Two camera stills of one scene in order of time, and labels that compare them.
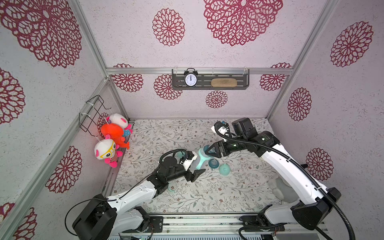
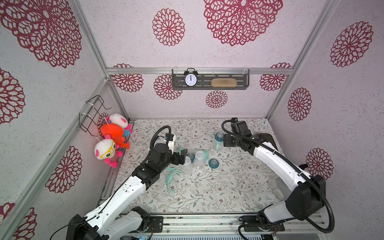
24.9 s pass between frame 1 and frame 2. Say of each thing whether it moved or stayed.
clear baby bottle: moved
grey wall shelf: stayed
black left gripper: moved
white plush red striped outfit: stayed
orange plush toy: stayed
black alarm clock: stayed
